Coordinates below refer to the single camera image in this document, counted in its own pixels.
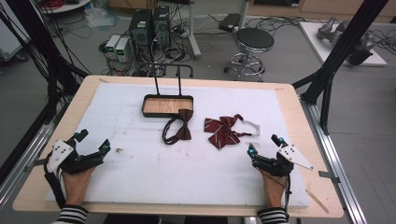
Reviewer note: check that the round white table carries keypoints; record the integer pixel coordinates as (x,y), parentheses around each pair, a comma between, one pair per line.
(67,6)

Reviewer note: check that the black computer tower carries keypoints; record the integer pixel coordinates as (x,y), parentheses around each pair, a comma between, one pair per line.
(162,25)
(140,31)

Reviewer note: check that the person's right hand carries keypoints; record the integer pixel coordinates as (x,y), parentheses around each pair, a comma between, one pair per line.
(274,191)

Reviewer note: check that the white floor board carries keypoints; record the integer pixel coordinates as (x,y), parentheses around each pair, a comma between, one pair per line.
(314,40)

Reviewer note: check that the aluminium rail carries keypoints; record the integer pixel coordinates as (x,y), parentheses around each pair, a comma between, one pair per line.
(339,174)
(18,174)

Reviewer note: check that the flat black box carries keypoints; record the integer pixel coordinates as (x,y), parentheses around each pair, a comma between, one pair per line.
(229,22)

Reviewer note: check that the black metal frame post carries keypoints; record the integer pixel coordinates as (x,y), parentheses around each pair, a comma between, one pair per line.
(348,40)

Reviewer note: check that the grey equipment case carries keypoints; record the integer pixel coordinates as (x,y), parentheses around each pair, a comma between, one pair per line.
(9,40)

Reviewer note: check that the plain dark red bow tie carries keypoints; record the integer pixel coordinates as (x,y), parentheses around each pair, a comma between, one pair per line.
(184,124)

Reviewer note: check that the striped dark red bow tie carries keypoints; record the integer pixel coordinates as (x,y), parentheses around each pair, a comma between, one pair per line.
(222,130)

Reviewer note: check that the person's left hand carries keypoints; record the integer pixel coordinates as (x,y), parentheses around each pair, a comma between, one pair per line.
(76,188)

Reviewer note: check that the thin wooden stick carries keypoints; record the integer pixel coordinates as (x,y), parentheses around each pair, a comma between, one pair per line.
(317,201)

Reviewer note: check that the white table leg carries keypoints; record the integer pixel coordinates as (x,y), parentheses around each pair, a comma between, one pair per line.
(243,14)
(193,34)

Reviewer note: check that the black round stool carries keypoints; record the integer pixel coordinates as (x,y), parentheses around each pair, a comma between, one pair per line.
(255,39)

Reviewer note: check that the white power supply unit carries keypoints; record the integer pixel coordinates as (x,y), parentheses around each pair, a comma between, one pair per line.
(112,43)
(122,49)

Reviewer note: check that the grey metal bracket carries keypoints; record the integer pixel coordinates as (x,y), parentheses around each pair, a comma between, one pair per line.
(34,165)
(328,176)

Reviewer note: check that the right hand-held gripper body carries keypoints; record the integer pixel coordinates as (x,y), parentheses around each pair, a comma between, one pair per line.
(294,157)

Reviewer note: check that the light wooden table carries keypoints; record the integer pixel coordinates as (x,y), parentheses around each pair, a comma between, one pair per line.
(290,105)

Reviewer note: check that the white foam mat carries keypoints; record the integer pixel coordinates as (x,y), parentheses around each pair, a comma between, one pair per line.
(186,174)

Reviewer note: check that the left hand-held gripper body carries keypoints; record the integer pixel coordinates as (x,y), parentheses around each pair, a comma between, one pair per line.
(59,154)

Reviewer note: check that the clear plastic bag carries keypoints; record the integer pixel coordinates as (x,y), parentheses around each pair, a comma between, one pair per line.
(100,18)

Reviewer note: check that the black rack with wooden base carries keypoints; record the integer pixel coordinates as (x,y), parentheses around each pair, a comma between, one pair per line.
(162,106)

